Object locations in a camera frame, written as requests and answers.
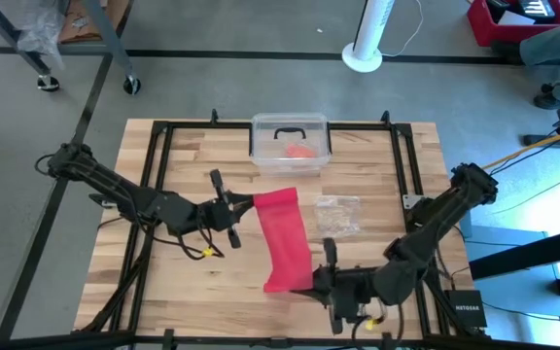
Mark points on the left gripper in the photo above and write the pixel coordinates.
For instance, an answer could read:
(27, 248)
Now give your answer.
(217, 216)

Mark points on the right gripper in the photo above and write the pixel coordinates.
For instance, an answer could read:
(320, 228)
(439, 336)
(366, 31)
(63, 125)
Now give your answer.
(353, 289)

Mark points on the red elastic bandage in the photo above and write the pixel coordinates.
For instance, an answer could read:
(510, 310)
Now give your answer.
(285, 233)

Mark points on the clear plastic bag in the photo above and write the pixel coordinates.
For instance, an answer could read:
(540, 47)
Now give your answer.
(338, 216)

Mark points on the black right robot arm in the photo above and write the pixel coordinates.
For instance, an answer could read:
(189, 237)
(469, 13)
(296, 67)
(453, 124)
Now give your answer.
(435, 223)

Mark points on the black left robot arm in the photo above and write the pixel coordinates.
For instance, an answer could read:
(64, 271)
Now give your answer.
(129, 194)

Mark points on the orange bandage roll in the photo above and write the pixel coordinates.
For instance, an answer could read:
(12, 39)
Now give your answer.
(299, 150)

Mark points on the clear plastic storage box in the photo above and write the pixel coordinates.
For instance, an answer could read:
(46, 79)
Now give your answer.
(265, 160)

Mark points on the silver mounting plate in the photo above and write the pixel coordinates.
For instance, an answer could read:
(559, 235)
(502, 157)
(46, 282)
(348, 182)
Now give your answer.
(413, 200)

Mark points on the black cart caster wheel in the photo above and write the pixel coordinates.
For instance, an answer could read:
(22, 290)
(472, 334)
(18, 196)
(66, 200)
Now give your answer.
(47, 83)
(131, 85)

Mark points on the white tower fan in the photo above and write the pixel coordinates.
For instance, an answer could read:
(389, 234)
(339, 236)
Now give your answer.
(361, 58)

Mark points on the black metal stand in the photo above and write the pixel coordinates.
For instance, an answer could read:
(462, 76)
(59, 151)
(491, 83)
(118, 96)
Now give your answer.
(528, 250)

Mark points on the grey metal rolling cart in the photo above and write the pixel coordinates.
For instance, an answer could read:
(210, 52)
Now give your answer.
(107, 34)

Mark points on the brown cardboard sheet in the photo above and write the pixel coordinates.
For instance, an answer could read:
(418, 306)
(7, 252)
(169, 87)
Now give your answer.
(73, 26)

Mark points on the black crossbar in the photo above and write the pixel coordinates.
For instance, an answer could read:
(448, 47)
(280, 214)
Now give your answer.
(42, 341)

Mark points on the crumpled clear plastic wrap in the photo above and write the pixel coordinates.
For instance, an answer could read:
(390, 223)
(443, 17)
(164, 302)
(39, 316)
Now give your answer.
(42, 29)

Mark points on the red plastic crate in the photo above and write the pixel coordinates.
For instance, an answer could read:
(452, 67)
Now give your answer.
(484, 29)

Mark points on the person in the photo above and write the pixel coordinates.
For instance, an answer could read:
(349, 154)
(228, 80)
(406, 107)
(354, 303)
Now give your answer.
(552, 44)

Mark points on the black device with white stripes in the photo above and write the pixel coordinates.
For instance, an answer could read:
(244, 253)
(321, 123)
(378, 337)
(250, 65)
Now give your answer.
(535, 7)

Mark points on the black metal table frame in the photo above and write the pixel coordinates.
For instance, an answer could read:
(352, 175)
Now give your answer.
(202, 126)

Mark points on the black Netgear network switch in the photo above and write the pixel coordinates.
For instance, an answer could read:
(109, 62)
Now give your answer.
(465, 308)

